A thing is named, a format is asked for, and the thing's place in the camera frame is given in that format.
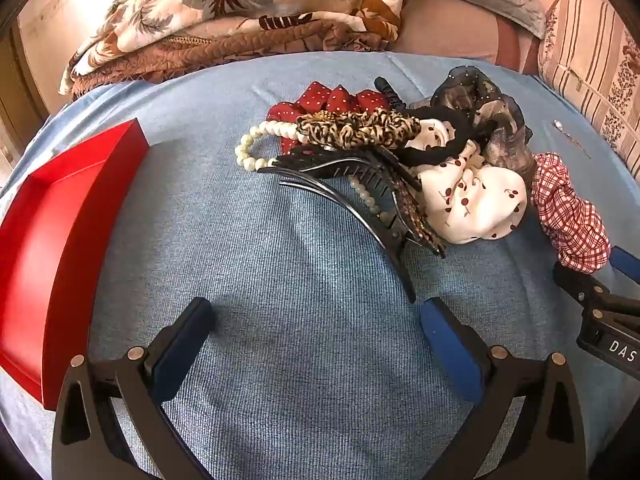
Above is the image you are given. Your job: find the white cherry print scrunchie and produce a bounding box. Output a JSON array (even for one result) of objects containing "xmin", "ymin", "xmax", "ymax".
[{"xmin": 410, "ymin": 119, "xmax": 528, "ymax": 245}]

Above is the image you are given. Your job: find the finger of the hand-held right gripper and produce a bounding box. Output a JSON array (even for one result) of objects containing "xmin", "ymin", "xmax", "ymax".
[
  {"xmin": 607, "ymin": 246, "xmax": 640, "ymax": 286},
  {"xmin": 552, "ymin": 261, "xmax": 640, "ymax": 332}
]

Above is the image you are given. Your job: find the sheer grey scrunchie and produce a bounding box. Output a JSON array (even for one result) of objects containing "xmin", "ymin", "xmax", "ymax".
[{"xmin": 430, "ymin": 66, "xmax": 538, "ymax": 181}]

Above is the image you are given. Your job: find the red box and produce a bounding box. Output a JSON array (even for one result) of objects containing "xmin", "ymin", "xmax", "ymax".
[{"xmin": 0, "ymin": 117, "xmax": 151, "ymax": 411}]

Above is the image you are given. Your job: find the small pearl bracelet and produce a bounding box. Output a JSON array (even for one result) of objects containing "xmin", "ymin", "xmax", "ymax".
[{"xmin": 347, "ymin": 175, "xmax": 396, "ymax": 226}]

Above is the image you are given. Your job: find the black hair claw clip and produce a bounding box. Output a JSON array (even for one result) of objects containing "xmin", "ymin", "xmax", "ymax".
[{"xmin": 257, "ymin": 145, "xmax": 426, "ymax": 303}]

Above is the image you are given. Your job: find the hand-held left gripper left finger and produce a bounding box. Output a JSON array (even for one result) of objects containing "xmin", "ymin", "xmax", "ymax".
[{"xmin": 51, "ymin": 296, "xmax": 217, "ymax": 480}]

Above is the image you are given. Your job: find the leopard print scrunchie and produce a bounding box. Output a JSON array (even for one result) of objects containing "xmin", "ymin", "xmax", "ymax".
[{"xmin": 295, "ymin": 109, "xmax": 423, "ymax": 151}]

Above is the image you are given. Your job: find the brown glitter hair clip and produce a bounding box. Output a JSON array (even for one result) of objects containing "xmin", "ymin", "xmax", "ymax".
[{"xmin": 390, "ymin": 170, "xmax": 446, "ymax": 258}]

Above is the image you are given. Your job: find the silver pendant necklace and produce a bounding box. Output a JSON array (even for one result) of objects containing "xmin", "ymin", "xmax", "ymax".
[{"xmin": 551, "ymin": 119, "xmax": 593, "ymax": 161}]

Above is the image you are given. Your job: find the large pearl bracelet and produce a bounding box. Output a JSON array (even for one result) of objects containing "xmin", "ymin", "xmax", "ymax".
[{"xmin": 235, "ymin": 119, "xmax": 301, "ymax": 173}]

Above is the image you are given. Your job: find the red polka dot scrunchie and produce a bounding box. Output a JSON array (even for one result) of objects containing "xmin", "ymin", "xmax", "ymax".
[{"xmin": 267, "ymin": 81, "xmax": 391, "ymax": 153}]

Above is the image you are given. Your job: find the black ruffled hair tie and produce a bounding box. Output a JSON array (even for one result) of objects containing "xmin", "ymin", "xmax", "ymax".
[{"xmin": 395, "ymin": 107, "xmax": 496, "ymax": 168}]

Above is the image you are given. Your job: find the striped floral pillow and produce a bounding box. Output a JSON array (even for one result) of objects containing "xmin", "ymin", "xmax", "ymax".
[{"xmin": 537, "ymin": 0, "xmax": 640, "ymax": 181}]

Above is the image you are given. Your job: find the pink bed sheet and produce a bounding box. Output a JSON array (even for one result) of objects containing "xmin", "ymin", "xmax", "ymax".
[{"xmin": 390, "ymin": 0, "xmax": 601, "ymax": 77}]

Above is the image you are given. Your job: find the red plaid scrunchie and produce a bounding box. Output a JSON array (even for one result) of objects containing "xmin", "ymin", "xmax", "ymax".
[{"xmin": 530, "ymin": 152, "xmax": 613, "ymax": 273}]

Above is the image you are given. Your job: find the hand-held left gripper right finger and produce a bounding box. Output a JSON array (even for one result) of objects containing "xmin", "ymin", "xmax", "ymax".
[{"xmin": 420, "ymin": 296, "xmax": 588, "ymax": 480}]

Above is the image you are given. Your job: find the floral quilted blanket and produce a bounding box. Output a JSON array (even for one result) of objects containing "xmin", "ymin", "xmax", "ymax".
[{"xmin": 57, "ymin": 0, "xmax": 413, "ymax": 98}]

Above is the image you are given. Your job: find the blue cloth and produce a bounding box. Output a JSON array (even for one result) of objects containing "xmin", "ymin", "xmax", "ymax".
[{"xmin": 0, "ymin": 50, "xmax": 640, "ymax": 480}]

